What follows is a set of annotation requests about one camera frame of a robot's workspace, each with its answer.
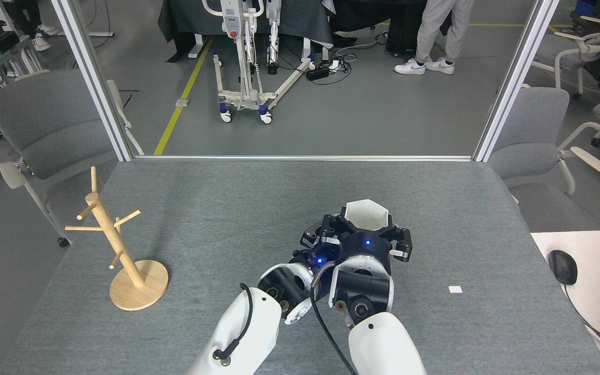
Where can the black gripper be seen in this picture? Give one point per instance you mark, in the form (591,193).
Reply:
(365,245)
(313,259)

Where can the white hexagonal cup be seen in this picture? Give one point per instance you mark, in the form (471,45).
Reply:
(365,216)

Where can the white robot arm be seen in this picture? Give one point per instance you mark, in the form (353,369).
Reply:
(383,344)
(237,344)

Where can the wooden cup rack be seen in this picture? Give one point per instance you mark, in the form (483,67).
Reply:
(104,219)

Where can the small white tag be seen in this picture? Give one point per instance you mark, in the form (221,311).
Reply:
(455,289)

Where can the white stand on wheels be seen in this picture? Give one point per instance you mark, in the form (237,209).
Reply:
(250,96)

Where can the grey upholstered chair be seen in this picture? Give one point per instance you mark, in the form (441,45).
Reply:
(50,125)
(529,130)

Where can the black computer mouse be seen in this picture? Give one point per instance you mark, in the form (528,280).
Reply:
(563,265)

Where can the metal floor plate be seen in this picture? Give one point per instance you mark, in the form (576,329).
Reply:
(182,102)

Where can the person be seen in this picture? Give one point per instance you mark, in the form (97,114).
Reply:
(29,13)
(433,26)

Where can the table with dark cloth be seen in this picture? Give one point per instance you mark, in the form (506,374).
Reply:
(190,18)

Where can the white office chair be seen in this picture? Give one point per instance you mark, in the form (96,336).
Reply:
(589,44)

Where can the equipment cart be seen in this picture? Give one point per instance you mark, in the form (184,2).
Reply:
(0,44)

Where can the silver frame rail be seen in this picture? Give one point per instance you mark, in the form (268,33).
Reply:
(305,158)

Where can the silver frame post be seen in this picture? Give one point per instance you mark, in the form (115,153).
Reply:
(513,78)
(91,78)

